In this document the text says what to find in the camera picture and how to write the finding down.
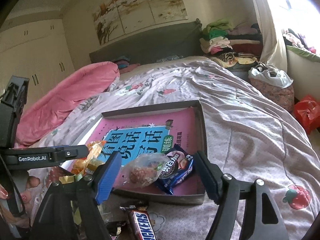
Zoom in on orange snack packet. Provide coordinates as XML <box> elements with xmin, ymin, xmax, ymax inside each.
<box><xmin>71</xmin><ymin>140</ymin><xmax>107</xmax><ymax>174</ymax></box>

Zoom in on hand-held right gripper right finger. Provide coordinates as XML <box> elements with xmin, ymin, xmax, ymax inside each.
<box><xmin>193</xmin><ymin>151</ymin><xmax>288</xmax><ymax>240</ymax></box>

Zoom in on grey bed headboard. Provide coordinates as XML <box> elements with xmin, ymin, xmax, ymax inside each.
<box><xmin>89</xmin><ymin>19</ymin><xmax>203</xmax><ymax>67</ymax></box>

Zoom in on person's left hand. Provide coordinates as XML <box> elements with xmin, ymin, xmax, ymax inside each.
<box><xmin>0</xmin><ymin>176</ymin><xmax>41</xmax><ymax>228</ymax></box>

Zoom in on pink comforter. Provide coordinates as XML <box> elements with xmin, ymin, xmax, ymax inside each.
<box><xmin>15</xmin><ymin>61</ymin><xmax>120</xmax><ymax>148</ymax></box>

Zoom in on clear pastry packet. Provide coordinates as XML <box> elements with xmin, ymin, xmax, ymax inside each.
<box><xmin>120</xmin><ymin>153</ymin><xmax>169</xmax><ymax>188</ymax></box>

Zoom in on blue cookie packet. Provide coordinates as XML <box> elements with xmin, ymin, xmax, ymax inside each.
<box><xmin>154</xmin><ymin>144</ymin><xmax>195</xmax><ymax>195</ymax></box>

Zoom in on shallow dark cardboard box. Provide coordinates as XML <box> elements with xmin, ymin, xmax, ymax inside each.
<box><xmin>60</xmin><ymin>99</ymin><xmax>208</xmax><ymax>205</ymax></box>

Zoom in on folded colourful cloth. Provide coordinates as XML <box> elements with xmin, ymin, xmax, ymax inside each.
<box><xmin>111</xmin><ymin>56</ymin><xmax>140</xmax><ymax>72</ymax></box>

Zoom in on yellow snack packet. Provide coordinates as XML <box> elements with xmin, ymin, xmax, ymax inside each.
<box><xmin>59</xmin><ymin>174</ymin><xmax>75</xmax><ymax>184</ymax></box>

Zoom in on tree landscape wall painting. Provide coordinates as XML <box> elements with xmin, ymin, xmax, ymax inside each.
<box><xmin>91</xmin><ymin>0</ymin><xmax>189</xmax><ymax>45</ymax></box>

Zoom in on green window seat cushion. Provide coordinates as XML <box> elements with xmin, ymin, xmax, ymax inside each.
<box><xmin>286</xmin><ymin>45</ymin><xmax>320</xmax><ymax>63</ymax></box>

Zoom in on small black candy wrapper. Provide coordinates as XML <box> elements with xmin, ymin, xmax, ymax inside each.
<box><xmin>105</xmin><ymin>220</ymin><xmax>128</xmax><ymax>238</ymax></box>

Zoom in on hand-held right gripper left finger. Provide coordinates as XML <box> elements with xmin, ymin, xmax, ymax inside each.
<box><xmin>29</xmin><ymin>151</ymin><xmax>122</xmax><ymax>240</ymax></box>

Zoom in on pile of folded clothes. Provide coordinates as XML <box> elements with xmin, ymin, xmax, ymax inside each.
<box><xmin>199</xmin><ymin>18</ymin><xmax>263</xmax><ymax>68</ymax></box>

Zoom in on red plastic bag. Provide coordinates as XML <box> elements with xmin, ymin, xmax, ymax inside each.
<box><xmin>293</xmin><ymin>95</ymin><xmax>320</xmax><ymax>135</ymax></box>

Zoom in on brown chocolate bar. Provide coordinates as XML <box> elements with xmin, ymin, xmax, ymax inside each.
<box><xmin>119</xmin><ymin>204</ymin><xmax>158</xmax><ymax>240</ymax></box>

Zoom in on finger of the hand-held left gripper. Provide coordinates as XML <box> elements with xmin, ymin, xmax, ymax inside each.
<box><xmin>50</xmin><ymin>144</ymin><xmax>91</xmax><ymax>160</ymax></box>

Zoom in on heap of clothes by window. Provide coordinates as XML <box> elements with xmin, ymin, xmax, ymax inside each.
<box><xmin>282</xmin><ymin>28</ymin><xmax>320</xmax><ymax>54</ymax></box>

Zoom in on strawberry print quilt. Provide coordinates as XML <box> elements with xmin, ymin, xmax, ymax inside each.
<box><xmin>15</xmin><ymin>56</ymin><xmax>318</xmax><ymax>240</ymax></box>

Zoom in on cream curtain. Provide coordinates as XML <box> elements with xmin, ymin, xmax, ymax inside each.
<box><xmin>246</xmin><ymin>0</ymin><xmax>288</xmax><ymax>73</ymax></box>

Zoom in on cream wardrobe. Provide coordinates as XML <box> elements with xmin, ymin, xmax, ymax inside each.
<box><xmin>0</xmin><ymin>19</ymin><xmax>75</xmax><ymax>100</ymax></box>

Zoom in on pink and blue book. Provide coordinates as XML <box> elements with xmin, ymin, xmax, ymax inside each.
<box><xmin>86</xmin><ymin>107</ymin><xmax>205</xmax><ymax>195</ymax></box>

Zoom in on white plastic bag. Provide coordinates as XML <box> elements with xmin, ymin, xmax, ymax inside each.
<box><xmin>248</xmin><ymin>64</ymin><xmax>293</xmax><ymax>88</ymax></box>

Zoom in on pink floral fabric bag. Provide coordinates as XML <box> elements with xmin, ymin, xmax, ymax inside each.
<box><xmin>250</xmin><ymin>79</ymin><xmax>295</xmax><ymax>113</ymax></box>

